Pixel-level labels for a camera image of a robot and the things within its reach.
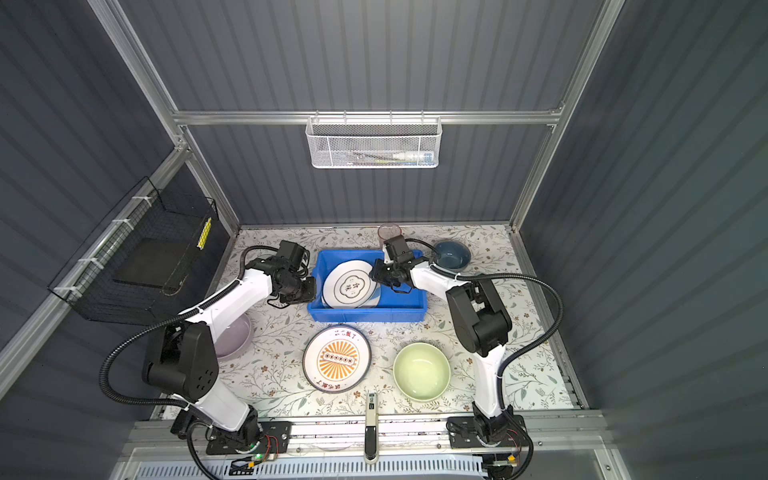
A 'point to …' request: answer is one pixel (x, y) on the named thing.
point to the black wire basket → (86, 283)
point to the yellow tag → (204, 234)
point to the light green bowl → (422, 372)
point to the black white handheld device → (372, 444)
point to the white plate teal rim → (349, 284)
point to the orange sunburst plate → (337, 358)
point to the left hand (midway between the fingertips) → (313, 295)
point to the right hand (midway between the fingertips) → (373, 275)
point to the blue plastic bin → (392, 306)
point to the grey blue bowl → (454, 256)
